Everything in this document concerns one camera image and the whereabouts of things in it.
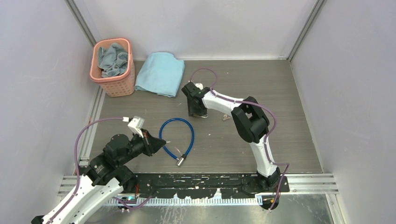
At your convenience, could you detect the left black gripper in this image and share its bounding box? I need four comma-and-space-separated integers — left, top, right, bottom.
117, 128, 166, 166

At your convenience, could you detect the small silver key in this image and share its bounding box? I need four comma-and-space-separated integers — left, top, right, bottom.
222, 114, 231, 121

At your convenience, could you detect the small brass padlock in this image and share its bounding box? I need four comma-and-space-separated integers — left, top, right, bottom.
194, 114, 208, 119

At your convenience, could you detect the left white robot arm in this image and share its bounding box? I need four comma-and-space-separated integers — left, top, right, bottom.
31, 129, 166, 224

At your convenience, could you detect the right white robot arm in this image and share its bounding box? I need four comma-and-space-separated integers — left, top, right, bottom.
182, 82, 281, 192

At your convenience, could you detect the folded light blue towel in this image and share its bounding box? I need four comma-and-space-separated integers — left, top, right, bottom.
134, 52, 185, 98

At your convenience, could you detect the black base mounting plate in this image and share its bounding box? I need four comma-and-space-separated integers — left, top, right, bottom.
123, 173, 289, 199

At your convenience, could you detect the pink plastic laundry basket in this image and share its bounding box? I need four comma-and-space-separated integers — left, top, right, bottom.
89, 38, 135, 97

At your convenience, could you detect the grey-blue cloth in basket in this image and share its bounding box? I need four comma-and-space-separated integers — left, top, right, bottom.
98, 42, 129, 78

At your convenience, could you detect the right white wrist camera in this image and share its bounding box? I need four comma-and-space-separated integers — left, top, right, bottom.
195, 83, 204, 90

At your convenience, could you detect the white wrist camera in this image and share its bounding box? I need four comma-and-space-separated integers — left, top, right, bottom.
122, 116, 145, 138
195, 83, 204, 90

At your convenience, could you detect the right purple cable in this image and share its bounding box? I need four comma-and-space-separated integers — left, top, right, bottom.
189, 68, 290, 211

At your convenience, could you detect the purple cable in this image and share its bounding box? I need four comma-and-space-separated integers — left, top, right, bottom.
46, 117, 156, 224
189, 68, 290, 211

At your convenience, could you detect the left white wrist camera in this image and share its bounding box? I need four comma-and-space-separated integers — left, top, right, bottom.
122, 116, 145, 138

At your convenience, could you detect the blue cable bike lock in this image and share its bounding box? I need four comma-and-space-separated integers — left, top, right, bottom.
159, 118, 195, 167

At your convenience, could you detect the white slotted cable duct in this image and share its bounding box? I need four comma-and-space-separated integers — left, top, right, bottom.
102, 196, 263, 207

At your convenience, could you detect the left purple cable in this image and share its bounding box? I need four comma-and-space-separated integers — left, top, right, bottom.
46, 117, 156, 224

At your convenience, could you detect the aluminium frame rail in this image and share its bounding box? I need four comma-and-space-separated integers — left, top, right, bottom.
58, 173, 339, 196

